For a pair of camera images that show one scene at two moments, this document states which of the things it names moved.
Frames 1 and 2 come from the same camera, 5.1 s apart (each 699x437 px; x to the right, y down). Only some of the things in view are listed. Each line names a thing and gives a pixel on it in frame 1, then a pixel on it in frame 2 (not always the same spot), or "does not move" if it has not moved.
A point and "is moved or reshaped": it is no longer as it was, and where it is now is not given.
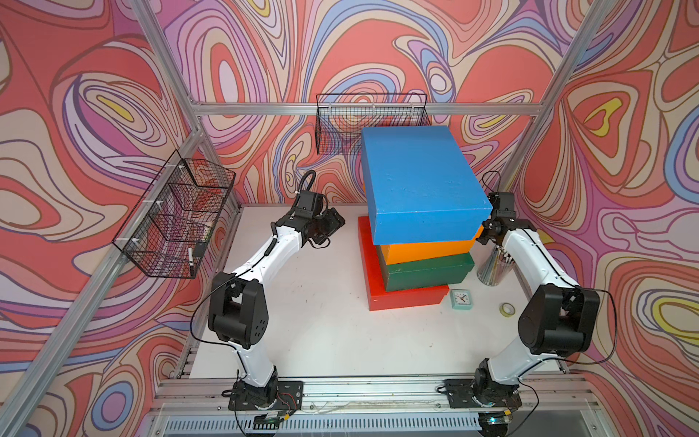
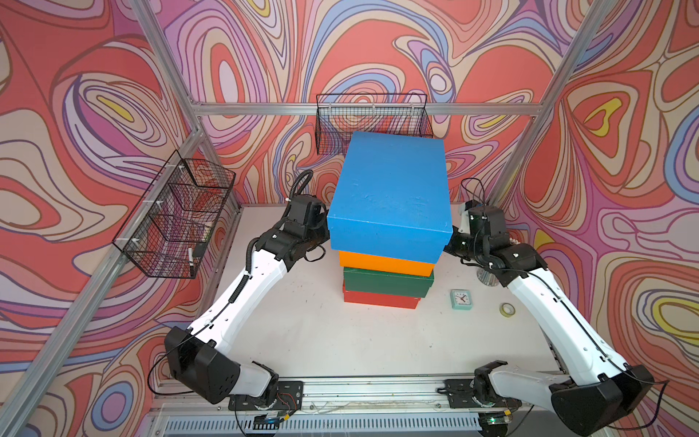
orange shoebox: (400, 253) → (378, 263)
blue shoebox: (421, 187) is moved or reshaped
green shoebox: (424, 273) → (387, 283)
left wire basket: (165, 236) does not move
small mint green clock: (461, 299) does not move
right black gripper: (482, 240) → (447, 248)
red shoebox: (379, 299) is moved or reshaped
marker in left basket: (191, 261) does not move
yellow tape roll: (507, 309) does not move
